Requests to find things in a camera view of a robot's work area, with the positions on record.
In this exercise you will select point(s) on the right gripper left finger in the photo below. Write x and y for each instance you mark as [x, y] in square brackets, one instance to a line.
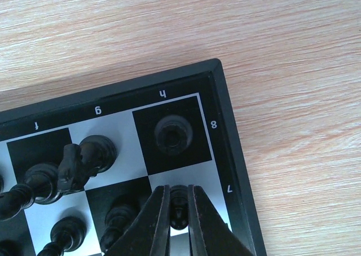
[149, 234]

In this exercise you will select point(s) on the black chess piece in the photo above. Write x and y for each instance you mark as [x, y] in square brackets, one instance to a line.
[117, 221]
[66, 235]
[95, 154]
[178, 207]
[173, 134]
[10, 248]
[39, 186]

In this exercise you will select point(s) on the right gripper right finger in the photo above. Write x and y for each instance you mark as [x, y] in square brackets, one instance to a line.
[208, 233]

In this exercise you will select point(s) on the black grey chessboard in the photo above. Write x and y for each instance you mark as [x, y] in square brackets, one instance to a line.
[127, 113]

